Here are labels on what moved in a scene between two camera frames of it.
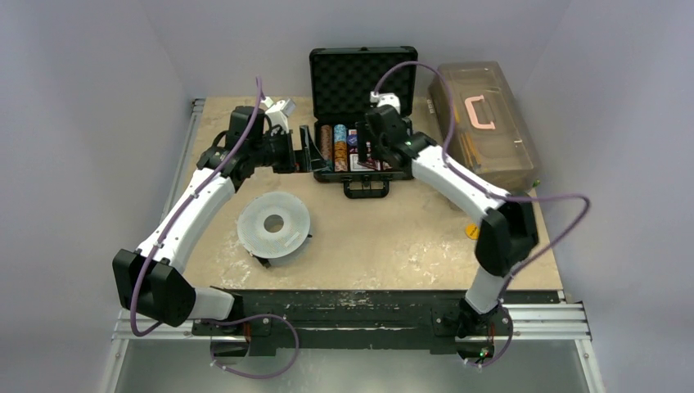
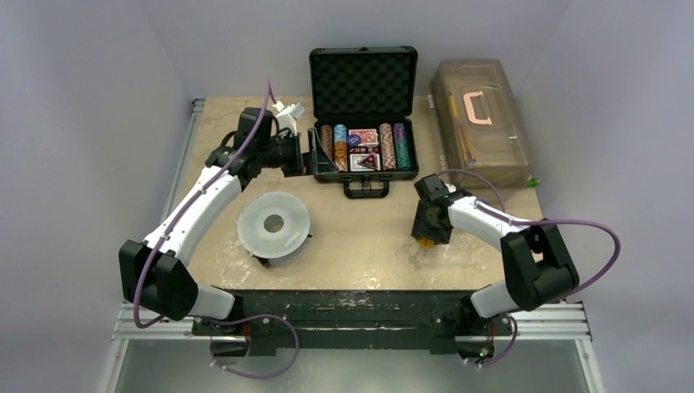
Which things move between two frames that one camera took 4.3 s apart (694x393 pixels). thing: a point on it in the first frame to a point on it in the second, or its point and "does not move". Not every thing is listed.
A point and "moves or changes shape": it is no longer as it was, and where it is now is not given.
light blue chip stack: x=340 y=133 does not move
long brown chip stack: x=326 y=142 does not move
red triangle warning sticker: x=368 y=163 does not move
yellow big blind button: x=471 y=231 moves or changes shape
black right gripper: x=371 y=137 to x=430 y=231
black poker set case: x=342 y=81 does not move
